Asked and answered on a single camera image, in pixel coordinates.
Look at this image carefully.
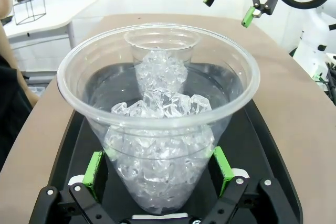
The black wire frame stand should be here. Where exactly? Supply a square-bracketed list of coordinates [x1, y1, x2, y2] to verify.
[12, 0, 47, 25]

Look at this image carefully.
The person's right forearm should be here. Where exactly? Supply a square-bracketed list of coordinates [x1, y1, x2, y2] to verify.
[0, 22, 40, 106]

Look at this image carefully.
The white side table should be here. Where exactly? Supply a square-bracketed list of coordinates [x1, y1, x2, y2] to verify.
[0, 0, 99, 51]

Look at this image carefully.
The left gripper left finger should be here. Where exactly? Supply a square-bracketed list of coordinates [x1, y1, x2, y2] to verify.
[27, 150, 119, 224]

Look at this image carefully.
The clear plastic cup with ice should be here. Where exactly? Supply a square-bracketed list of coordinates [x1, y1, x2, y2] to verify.
[123, 28, 202, 96]
[56, 24, 260, 216]

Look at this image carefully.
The black plastic tray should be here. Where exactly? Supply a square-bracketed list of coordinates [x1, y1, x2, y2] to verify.
[46, 62, 301, 224]

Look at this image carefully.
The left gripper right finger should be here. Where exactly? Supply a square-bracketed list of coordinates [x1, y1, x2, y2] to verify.
[202, 146, 299, 224]

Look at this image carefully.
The person in black t-shirt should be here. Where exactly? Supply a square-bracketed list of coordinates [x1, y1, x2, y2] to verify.
[0, 0, 40, 172]

